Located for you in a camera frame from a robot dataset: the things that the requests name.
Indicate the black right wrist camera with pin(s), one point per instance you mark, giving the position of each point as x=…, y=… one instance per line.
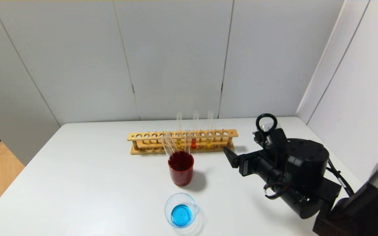
x=274, y=141

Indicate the wooden test tube rack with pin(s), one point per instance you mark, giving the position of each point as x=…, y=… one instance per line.
x=149, y=135

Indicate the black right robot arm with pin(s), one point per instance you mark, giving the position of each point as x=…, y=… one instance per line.
x=307, y=160

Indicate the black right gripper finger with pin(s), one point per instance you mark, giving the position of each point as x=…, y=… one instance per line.
x=228, y=149
x=233, y=160

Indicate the test tube with pale yellow pigment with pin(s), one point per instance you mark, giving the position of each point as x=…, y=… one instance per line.
x=178, y=126

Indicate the clear glass dish with spout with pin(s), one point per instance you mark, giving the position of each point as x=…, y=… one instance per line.
x=180, y=214

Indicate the test tube with blue pigment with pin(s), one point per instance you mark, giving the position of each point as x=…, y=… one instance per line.
x=187, y=141

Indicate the test tube with red pigment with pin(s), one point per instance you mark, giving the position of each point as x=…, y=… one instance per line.
x=193, y=143

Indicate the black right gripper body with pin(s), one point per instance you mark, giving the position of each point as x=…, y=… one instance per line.
x=245, y=166

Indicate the red plastic cup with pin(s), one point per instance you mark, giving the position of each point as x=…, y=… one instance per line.
x=180, y=175

